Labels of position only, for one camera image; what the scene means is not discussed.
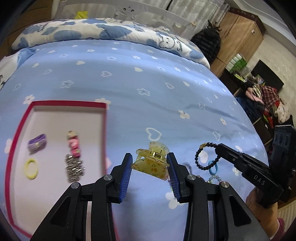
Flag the pastel crystal bead bracelet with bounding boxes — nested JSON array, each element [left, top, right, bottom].
[[207, 174, 223, 186]]

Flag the blue hair tie ring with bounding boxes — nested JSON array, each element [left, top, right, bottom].
[[207, 160, 219, 176]]

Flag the silver rhinestone hair clip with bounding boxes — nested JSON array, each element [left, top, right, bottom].
[[65, 154, 85, 183]]

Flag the black bead bracelet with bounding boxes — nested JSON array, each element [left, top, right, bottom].
[[194, 141, 221, 172]]

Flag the yellow hair tie ring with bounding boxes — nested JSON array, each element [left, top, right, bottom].
[[24, 158, 40, 180]]

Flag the pink cartoon hair clip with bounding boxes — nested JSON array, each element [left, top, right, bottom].
[[67, 131, 81, 158]]

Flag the yellow hair claw clip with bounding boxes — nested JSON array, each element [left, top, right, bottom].
[[131, 142, 170, 181]]

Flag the purple bow hair tie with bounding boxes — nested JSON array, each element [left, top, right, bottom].
[[28, 133, 48, 155]]

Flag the person's right hand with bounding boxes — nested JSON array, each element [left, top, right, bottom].
[[246, 187, 285, 240]]

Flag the pile of clothes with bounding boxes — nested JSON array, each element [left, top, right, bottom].
[[236, 79, 293, 129]]

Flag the red shallow box tray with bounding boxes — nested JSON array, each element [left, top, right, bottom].
[[4, 100, 107, 237]]

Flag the black monitor screen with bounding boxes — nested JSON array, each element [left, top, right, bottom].
[[251, 60, 284, 91]]

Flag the green white boxes stack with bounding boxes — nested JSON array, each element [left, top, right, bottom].
[[225, 53, 247, 73]]

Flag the light blue patterned bedsheet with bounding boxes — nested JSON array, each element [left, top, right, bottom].
[[1, 40, 267, 218]]

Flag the wooden wardrobe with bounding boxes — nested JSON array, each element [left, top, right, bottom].
[[210, 11, 263, 77]]

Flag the black puffer jacket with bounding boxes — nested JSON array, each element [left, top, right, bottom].
[[191, 20, 221, 64]]

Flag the dark suitcase on wardrobe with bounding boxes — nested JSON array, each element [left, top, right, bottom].
[[229, 7, 266, 36]]

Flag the grey lace curtains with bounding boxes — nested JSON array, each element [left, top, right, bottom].
[[165, 0, 232, 33]]

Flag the white blue pillow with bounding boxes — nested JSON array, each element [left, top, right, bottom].
[[0, 48, 39, 89]]

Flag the blue white cartoon quilt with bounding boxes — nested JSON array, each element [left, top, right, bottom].
[[11, 18, 210, 68]]

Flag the yellow star plush toy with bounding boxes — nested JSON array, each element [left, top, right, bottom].
[[74, 11, 88, 20]]

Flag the grey bed guard rail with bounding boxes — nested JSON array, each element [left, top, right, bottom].
[[51, 1, 196, 39]]

